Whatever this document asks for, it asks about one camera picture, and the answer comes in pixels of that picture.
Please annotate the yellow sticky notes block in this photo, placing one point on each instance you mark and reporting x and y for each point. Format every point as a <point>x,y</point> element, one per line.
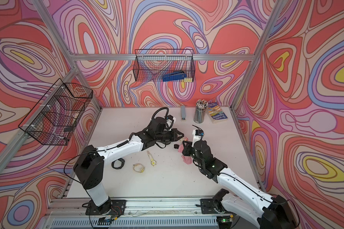
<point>188,80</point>

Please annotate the black wire basket back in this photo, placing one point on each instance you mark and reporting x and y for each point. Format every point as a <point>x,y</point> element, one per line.
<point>151,65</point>

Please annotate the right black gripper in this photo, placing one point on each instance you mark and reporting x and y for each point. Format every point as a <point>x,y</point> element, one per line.
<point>187,147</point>

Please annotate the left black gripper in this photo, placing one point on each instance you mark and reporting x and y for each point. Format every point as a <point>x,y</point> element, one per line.
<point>174,132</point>

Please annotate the black wire basket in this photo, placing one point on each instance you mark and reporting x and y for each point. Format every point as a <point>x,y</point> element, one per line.
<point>151,65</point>
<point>54,118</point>

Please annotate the beige strap yellow dial watch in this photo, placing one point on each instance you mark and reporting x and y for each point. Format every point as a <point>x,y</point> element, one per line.
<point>153,162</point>

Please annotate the blue stapler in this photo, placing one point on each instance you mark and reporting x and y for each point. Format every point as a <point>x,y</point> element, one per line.
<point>174,76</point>

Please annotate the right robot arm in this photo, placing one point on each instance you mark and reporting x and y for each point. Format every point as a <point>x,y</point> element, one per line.
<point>261,209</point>

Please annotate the black wire basket left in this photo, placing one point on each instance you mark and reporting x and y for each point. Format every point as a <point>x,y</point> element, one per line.
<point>54,118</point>

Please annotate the metal pencil cup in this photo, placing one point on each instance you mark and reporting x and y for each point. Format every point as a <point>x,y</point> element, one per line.
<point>201,106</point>

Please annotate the grey stapler on table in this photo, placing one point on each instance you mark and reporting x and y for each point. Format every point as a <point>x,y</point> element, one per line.
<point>183,113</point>

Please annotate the small black looped watch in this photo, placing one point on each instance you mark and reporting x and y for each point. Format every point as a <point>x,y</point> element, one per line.
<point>118,164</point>

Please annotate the colourful book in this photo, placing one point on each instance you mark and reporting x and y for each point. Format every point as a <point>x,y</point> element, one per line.
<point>215,113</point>

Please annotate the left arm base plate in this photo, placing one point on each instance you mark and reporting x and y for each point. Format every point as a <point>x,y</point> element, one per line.
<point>113,207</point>

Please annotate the pink cloth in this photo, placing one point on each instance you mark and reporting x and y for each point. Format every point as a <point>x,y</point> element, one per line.
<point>184,149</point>

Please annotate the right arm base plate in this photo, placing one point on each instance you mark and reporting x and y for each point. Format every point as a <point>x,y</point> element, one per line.
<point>214,205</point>

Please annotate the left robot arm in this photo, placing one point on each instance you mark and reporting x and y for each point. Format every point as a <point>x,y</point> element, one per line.
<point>89,167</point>

